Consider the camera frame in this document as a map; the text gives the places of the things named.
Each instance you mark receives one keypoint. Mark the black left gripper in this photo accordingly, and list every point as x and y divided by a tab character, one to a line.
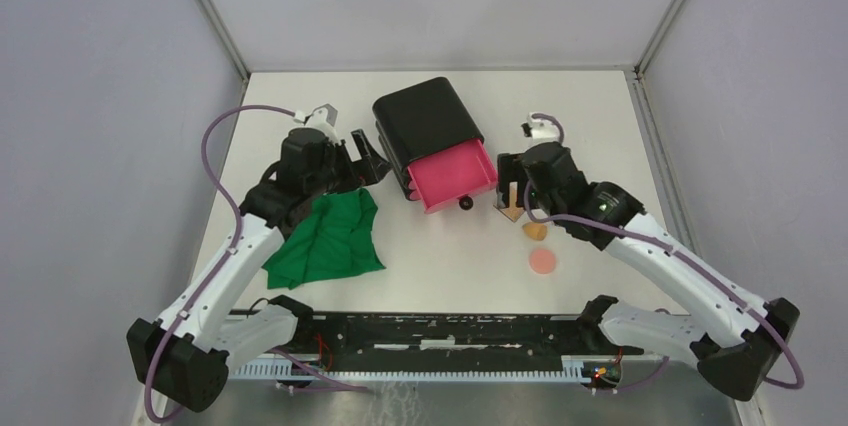
364	172

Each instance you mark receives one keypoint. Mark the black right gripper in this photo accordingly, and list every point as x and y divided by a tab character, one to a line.
508	171

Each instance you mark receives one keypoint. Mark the orange teardrop makeup sponge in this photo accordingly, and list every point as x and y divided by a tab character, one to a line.
535	231

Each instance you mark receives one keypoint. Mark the pink top drawer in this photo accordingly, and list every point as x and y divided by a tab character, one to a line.
446	178

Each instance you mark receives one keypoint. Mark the black drawer organizer box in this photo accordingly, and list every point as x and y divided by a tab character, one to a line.
419	121

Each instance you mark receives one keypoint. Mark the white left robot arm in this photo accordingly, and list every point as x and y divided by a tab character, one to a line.
188	352

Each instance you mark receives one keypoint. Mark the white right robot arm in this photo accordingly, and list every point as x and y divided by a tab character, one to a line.
734	339

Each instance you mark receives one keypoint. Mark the tan square makeup sponge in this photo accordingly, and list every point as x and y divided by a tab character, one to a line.
510	209

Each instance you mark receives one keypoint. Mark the pink round makeup puff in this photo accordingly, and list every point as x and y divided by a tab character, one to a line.
542	261

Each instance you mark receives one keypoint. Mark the green cloth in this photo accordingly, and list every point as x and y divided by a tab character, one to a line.
333	242

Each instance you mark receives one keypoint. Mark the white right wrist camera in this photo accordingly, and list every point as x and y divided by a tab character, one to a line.
542	127

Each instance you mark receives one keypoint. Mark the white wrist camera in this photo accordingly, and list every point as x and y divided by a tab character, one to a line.
542	127
322	118

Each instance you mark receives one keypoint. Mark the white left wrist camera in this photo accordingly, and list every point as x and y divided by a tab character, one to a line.
322	118

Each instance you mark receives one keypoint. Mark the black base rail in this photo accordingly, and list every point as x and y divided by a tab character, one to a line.
448	343

